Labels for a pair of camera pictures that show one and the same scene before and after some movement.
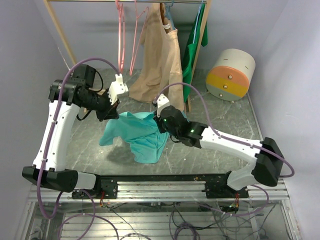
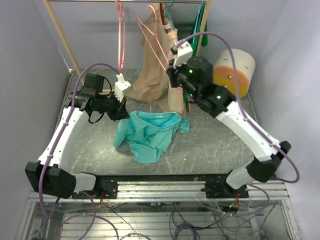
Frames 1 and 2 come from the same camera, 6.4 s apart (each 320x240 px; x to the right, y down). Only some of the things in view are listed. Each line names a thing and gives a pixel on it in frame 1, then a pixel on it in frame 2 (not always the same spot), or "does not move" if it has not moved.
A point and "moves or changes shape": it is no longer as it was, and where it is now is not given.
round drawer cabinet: [230, 78] does not move
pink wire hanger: [136, 17] → [154, 34]
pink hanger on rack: [121, 63] does not move
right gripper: [157, 119] → [172, 72]
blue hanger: [169, 14] does not move
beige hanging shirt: [160, 72] does not move
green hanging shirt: [190, 46] does not move
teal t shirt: [139, 131] moves or changes shape
